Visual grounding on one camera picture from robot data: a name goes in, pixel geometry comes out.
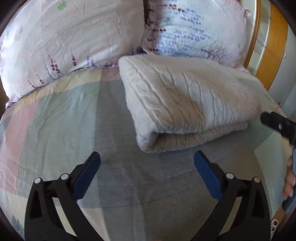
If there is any floral pillow near headboard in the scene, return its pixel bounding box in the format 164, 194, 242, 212
142, 1, 250, 67

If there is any beige knitted sweater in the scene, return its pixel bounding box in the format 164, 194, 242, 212
118, 55, 261, 153

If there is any person's right hand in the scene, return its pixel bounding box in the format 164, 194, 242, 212
282, 156, 295, 199

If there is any pastel patchwork bed sheet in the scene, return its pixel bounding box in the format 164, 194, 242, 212
0, 67, 289, 241

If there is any floral pillow far side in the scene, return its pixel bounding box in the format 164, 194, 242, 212
1, 1, 144, 102

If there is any wooden headboard with glass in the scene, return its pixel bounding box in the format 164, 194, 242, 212
240, 1, 288, 90

